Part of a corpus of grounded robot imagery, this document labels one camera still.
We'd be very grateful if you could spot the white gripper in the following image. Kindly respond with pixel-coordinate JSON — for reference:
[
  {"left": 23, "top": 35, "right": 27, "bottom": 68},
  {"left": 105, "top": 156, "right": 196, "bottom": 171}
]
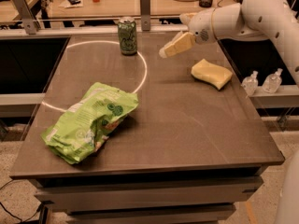
[{"left": 159, "top": 8, "right": 216, "bottom": 58}]

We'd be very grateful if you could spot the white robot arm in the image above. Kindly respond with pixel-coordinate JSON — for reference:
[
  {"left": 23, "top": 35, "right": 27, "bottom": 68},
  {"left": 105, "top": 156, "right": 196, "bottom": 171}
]
[{"left": 159, "top": 0, "right": 299, "bottom": 84}]

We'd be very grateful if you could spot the green soda can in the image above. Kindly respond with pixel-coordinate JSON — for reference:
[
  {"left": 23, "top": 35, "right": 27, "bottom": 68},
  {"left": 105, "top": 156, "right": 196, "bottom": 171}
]
[{"left": 118, "top": 17, "right": 137, "bottom": 55}]

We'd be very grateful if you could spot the black mesh pen cup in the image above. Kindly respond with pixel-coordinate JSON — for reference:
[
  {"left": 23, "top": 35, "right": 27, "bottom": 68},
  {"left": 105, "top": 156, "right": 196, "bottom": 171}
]
[{"left": 199, "top": 0, "right": 213, "bottom": 7}]

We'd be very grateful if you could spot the yellow sponge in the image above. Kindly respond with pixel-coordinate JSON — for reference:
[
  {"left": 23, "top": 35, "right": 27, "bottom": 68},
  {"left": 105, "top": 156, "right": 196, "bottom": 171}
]
[{"left": 191, "top": 59, "right": 233, "bottom": 90}]

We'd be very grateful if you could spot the wooden background desk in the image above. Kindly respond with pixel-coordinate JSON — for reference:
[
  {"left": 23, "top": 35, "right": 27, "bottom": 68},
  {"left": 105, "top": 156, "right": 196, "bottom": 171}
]
[{"left": 46, "top": 0, "right": 244, "bottom": 21}]

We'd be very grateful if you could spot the clear sanitizer bottle left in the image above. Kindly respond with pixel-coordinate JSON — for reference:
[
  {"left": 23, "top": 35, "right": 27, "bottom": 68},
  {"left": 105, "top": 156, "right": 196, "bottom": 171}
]
[{"left": 241, "top": 71, "right": 258, "bottom": 96}]

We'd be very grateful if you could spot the clear sanitizer bottle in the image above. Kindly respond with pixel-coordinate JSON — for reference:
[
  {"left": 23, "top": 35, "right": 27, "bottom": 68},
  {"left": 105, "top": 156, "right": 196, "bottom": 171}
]
[
  {"left": 262, "top": 68, "right": 282, "bottom": 93},
  {"left": 241, "top": 71, "right": 258, "bottom": 96}
]

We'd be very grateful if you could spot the clear sanitizer bottle right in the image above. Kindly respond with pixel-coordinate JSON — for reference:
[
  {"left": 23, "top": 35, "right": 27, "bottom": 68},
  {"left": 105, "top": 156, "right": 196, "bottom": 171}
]
[{"left": 262, "top": 68, "right": 282, "bottom": 93}]

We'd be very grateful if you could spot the green chip bag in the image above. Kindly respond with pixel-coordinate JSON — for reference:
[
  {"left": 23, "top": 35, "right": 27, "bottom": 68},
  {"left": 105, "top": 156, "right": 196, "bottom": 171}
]
[{"left": 41, "top": 82, "right": 138, "bottom": 164}]

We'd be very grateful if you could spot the metal bracket middle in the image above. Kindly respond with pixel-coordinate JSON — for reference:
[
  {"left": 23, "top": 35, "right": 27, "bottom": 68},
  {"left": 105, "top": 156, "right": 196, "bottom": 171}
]
[{"left": 140, "top": 0, "right": 150, "bottom": 31}]

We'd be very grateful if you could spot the metal bracket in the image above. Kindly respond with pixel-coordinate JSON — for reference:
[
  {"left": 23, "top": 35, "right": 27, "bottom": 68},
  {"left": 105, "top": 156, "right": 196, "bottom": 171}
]
[
  {"left": 12, "top": 0, "right": 40, "bottom": 35},
  {"left": 140, "top": 0, "right": 150, "bottom": 31}
]

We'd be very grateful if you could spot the metal bracket left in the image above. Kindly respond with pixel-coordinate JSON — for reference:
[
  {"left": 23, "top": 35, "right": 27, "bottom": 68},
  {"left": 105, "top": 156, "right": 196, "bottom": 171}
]
[{"left": 12, "top": 0, "right": 40, "bottom": 35}]

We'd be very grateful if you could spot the black floor cable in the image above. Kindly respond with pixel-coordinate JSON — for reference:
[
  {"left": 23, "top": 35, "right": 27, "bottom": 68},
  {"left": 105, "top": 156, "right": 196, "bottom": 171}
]
[{"left": 0, "top": 179, "right": 45, "bottom": 224}]

